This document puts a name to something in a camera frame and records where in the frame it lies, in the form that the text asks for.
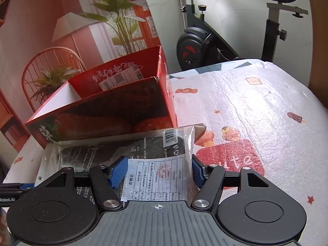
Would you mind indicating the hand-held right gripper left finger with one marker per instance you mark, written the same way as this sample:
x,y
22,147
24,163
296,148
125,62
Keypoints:
x,y
118,170

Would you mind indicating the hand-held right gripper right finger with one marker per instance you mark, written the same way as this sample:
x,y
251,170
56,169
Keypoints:
x,y
197,173

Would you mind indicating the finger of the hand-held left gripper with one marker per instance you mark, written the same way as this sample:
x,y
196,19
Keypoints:
x,y
18,185

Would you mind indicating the clear packet with dark cloth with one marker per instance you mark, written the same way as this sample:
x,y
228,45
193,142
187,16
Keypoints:
x,y
102,148

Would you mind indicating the red strawberry cardboard box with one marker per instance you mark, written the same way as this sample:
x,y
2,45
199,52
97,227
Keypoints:
x,y
123,107

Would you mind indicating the black exercise bike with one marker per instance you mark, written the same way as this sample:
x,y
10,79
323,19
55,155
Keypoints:
x,y
199,41

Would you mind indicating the brown wooden panel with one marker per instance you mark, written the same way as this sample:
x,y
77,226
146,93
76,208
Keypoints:
x,y
319,43

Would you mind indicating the printed room wall backdrop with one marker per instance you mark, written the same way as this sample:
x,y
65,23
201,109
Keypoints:
x,y
64,25

